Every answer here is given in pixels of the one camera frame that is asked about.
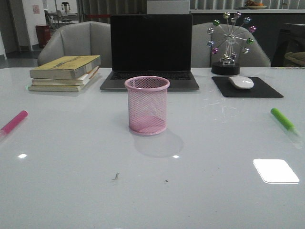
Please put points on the black mouse pad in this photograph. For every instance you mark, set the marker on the black mouse pad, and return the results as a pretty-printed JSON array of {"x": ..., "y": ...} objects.
[{"x": 260, "y": 89}]

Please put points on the grey right armchair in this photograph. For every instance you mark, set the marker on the grey right armchair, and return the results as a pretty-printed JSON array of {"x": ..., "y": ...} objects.
[{"x": 248, "y": 55}]

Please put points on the yellow top book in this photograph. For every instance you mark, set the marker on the yellow top book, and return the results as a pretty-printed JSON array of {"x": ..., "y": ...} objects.
[{"x": 66, "y": 67}]

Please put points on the pink highlighter pen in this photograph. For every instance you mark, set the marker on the pink highlighter pen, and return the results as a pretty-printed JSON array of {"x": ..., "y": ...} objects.
[{"x": 13, "y": 123}]

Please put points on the green highlighter pen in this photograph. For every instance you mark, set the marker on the green highlighter pen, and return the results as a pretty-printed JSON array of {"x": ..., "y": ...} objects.
[{"x": 284, "y": 121}]

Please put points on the grey left armchair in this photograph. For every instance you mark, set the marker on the grey left armchair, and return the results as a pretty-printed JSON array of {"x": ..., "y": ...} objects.
[{"x": 85, "y": 38}]

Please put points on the pink mesh pen holder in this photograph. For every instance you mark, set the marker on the pink mesh pen holder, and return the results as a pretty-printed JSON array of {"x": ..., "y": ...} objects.
[{"x": 147, "y": 104}]

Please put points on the bottom book yellow spine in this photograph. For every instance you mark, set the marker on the bottom book yellow spine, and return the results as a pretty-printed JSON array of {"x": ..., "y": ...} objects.
[{"x": 61, "y": 88}]

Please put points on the grey armchair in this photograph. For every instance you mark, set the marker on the grey armchair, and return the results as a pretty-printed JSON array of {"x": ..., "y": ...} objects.
[
  {"x": 85, "y": 38},
  {"x": 248, "y": 55}
]

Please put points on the fruit bowl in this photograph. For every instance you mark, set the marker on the fruit bowl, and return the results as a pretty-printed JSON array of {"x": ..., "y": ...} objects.
[{"x": 253, "y": 5}]

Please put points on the red bin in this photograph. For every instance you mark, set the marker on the red bin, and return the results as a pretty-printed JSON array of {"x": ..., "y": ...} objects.
[{"x": 43, "y": 35}]

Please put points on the grey open laptop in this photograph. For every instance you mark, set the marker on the grey open laptop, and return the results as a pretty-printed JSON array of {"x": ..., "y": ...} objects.
[{"x": 151, "y": 45}]

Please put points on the white computer mouse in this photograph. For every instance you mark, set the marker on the white computer mouse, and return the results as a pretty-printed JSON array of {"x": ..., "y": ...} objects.
[{"x": 241, "y": 82}]

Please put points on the ferris wheel desk ornament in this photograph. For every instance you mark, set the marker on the ferris wheel desk ornament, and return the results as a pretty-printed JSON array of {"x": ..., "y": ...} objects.
[{"x": 230, "y": 37}]

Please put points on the white middle book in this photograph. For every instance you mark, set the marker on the white middle book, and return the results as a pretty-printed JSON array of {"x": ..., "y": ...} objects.
[{"x": 83, "y": 80}]

